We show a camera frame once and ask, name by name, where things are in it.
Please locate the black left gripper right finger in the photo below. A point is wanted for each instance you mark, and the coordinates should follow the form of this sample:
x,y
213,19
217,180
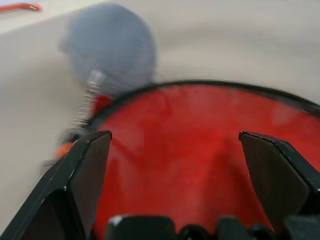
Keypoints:
x,y
277,175

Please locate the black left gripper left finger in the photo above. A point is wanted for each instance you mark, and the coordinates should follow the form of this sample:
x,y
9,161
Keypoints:
x,y
75,180

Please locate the red round bowl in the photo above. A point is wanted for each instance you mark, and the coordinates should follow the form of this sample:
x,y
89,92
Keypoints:
x,y
175,150

